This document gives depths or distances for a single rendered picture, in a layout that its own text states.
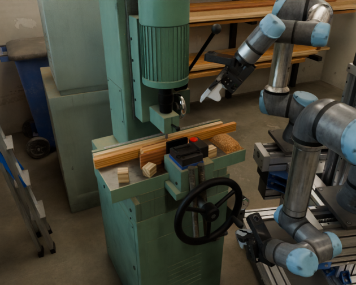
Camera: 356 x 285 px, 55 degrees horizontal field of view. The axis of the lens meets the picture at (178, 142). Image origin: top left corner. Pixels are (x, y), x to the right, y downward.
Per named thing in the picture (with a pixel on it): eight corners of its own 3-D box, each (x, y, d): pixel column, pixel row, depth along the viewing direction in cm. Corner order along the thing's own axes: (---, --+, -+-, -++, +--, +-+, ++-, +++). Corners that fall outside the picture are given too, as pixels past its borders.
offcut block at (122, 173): (129, 176, 128) (127, 167, 126) (129, 182, 125) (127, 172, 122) (118, 177, 127) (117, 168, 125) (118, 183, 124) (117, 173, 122)
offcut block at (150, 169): (149, 169, 132) (148, 162, 130) (156, 172, 130) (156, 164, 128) (142, 175, 128) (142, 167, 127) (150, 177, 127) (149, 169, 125)
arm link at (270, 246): (270, 245, 103) (291, 237, 106) (261, 242, 107) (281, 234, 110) (274, 270, 103) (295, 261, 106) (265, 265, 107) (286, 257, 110)
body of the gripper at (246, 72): (230, 95, 119) (254, 70, 112) (212, 79, 118) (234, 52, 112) (235, 89, 125) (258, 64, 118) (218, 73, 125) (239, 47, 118)
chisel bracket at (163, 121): (164, 138, 136) (163, 118, 132) (149, 124, 147) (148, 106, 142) (180, 133, 139) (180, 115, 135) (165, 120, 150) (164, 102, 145)
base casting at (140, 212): (135, 224, 133) (133, 205, 128) (92, 155, 177) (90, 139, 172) (229, 189, 152) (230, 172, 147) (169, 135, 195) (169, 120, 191)
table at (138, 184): (120, 220, 116) (118, 206, 113) (94, 175, 139) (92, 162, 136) (260, 171, 141) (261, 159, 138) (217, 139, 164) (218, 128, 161)
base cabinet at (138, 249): (144, 333, 168) (135, 224, 132) (106, 253, 212) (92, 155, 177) (220, 294, 186) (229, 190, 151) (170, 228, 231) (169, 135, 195)
